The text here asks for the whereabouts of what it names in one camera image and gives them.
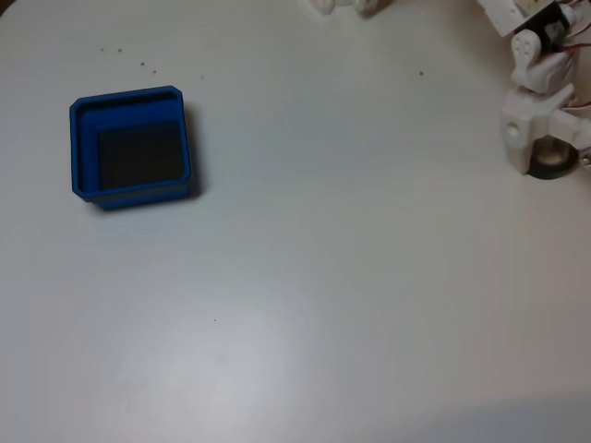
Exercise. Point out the black tape roll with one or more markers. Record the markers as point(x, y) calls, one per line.
point(551, 173)

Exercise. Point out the white camera box with bracket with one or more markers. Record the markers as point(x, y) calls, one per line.
point(570, 124)

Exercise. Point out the blue square box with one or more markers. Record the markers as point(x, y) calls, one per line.
point(85, 152)

